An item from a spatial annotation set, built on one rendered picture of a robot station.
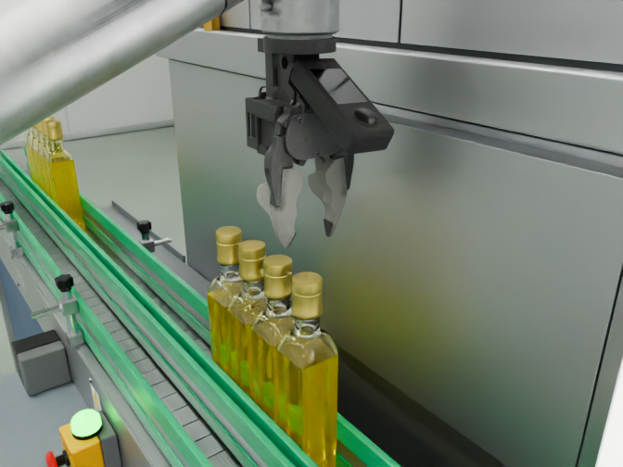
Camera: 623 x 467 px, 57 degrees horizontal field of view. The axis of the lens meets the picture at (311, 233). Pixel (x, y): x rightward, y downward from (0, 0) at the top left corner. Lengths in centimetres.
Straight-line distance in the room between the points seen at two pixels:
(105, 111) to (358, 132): 626
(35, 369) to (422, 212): 81
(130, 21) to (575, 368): 47
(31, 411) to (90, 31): 95
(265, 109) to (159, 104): 633
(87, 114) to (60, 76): 632
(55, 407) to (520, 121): 95
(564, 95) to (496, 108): 7
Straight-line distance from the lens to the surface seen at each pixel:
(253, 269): 72
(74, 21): 34
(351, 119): 51
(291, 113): 56
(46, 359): 121
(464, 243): 62
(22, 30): 33
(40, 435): 115
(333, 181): 61
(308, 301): 64
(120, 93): 674
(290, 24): 55
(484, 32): 61
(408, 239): 67
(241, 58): 93
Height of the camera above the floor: 146
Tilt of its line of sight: 23 degrees down
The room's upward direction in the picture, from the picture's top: straight up
